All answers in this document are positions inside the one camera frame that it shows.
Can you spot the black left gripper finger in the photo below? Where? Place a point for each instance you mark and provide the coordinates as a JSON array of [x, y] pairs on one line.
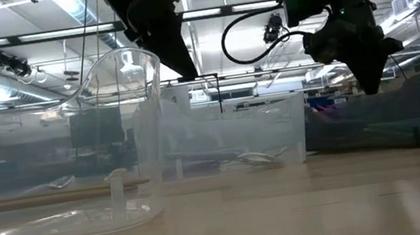
[[164, 29]]

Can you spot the dark grey plastic container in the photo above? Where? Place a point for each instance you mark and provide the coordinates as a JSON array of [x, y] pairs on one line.
[[379, 122]]

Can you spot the blue storage bin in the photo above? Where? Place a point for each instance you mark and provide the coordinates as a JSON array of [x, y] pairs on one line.
[[321, 101]]

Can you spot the long linear ceiling light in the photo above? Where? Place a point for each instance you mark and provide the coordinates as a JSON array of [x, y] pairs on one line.
[[58, 33], [269, 72]]

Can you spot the white vent box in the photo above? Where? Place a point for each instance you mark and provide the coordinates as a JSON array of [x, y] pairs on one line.
[[400, 3]]

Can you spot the clear plastic container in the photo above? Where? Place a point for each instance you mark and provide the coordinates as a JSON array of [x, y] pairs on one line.
[[278, 132], [55, 156]]

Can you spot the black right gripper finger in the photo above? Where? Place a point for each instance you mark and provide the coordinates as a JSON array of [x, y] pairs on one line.
[[371, 78]]

